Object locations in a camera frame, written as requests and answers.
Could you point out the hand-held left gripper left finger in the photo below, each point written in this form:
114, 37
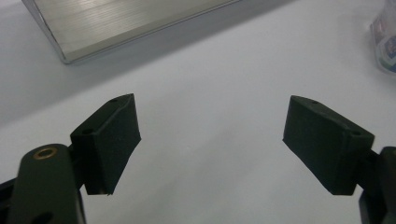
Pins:
107, 143

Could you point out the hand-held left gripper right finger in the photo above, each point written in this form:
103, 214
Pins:
327, 146

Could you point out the clear plastic bag with print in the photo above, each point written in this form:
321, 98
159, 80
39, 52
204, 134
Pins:
384, 37

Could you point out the silver metal bar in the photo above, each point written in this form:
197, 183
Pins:
102, 25

